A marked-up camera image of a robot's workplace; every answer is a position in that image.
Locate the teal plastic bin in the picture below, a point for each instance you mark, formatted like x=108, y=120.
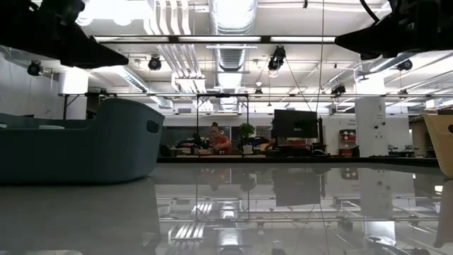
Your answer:
x=88, y=156

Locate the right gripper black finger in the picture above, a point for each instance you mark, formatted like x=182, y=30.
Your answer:
x=382, y=39

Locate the yellow plastic bin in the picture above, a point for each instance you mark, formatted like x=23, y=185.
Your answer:
x=442, y=148

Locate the person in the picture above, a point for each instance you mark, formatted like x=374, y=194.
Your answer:
x=222, y=143

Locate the black table frame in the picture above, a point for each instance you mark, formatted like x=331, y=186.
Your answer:
x=283, y=160

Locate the white square building column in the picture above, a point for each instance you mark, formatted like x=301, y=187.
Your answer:
x=369, y=120

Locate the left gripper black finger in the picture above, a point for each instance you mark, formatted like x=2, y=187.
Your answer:
x=88, y=53

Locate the black computer monitor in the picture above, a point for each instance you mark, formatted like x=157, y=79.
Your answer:
x=293, y=124

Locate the silver round ventilation duct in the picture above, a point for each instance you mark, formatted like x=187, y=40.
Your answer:
x=231, y=14

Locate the black ceiling spotlight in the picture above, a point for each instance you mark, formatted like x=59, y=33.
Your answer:
x=405, y=65
x=34, y=68
x=338, y=89
x=154, y=63
x=277, y=58

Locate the shelf with red boxes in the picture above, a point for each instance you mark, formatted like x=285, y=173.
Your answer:
x=347, y=136

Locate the potted green plant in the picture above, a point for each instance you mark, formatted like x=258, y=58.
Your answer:
x=246, y=131

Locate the overhead rail with light strip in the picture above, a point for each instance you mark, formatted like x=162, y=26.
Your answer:
x=219, y=39

